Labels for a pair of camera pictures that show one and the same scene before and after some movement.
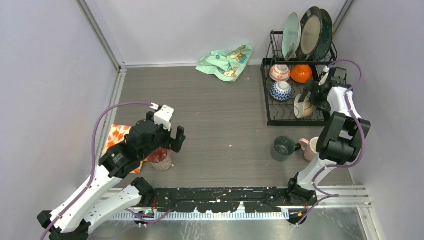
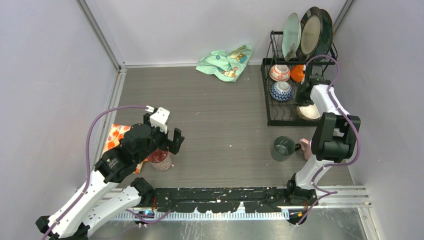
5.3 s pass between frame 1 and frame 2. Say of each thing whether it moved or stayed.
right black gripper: moved
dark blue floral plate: stayed
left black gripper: stayed
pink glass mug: stayed
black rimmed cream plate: stayed
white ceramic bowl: moved
